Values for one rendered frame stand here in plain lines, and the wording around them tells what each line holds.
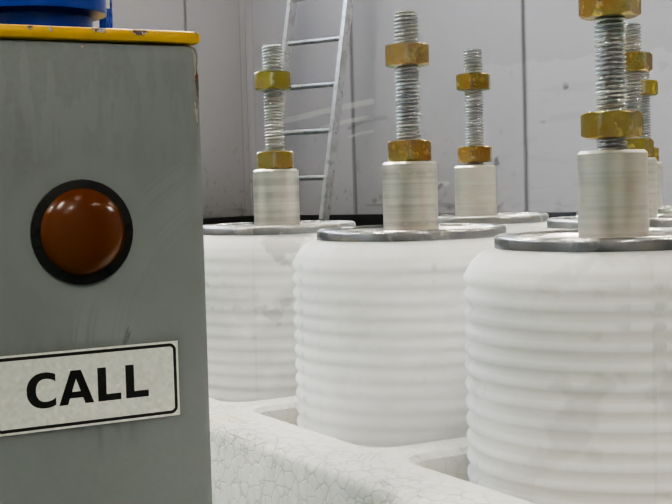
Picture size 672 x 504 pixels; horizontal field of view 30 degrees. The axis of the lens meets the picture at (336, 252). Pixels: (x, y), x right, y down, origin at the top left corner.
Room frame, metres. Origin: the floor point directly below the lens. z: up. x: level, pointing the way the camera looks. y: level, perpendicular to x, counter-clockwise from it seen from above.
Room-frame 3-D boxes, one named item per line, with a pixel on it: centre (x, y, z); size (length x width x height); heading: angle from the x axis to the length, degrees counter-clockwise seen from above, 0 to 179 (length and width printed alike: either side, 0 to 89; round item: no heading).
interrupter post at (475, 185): (0.66, -0.07, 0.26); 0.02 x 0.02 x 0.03
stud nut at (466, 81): (0.66, -0.07, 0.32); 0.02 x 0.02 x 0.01; 77
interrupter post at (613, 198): (0.40, -0.09, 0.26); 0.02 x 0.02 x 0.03
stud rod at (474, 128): (0.66, -0.07, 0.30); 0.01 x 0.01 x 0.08
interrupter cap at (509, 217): (0.66, -0.07, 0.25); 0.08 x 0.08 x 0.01
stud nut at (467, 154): (0.66, -0.07, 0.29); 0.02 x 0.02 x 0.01; 77
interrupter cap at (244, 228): (0.60, 0.03, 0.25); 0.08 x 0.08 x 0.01
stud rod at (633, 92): (0.56, -0.13, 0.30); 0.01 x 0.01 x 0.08
